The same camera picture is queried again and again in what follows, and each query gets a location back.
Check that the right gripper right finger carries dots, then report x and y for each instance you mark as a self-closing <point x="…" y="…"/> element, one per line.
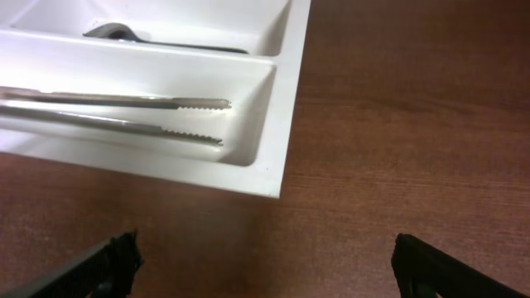
<point x="422" y="270"/>

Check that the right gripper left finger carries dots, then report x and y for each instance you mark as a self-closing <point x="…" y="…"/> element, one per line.
<point x="107" y="270"/>

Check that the metal tongs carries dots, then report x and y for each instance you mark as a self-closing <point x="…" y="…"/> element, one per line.
<point x="112" y="112"/>

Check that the white cutlery tray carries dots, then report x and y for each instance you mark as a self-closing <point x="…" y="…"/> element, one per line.
<point x="199" y="92"/>

